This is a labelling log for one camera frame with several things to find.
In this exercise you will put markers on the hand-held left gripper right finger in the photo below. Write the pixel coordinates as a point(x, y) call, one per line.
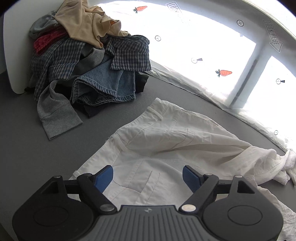
point(192, 177)

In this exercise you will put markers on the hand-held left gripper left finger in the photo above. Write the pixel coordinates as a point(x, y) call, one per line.
point(104, 177)

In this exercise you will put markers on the white pants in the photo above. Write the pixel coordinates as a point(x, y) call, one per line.
point(161, 143)

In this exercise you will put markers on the grey sweatshirt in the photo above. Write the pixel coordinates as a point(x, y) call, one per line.
point(57, 111)

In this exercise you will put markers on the white printed sheet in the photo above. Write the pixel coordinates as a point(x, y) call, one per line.
point(196, 41)

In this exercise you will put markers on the red garment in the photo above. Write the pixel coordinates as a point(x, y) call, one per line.
point(46, 40)

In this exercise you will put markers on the beige garment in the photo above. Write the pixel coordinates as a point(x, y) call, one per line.
point(85, 25)

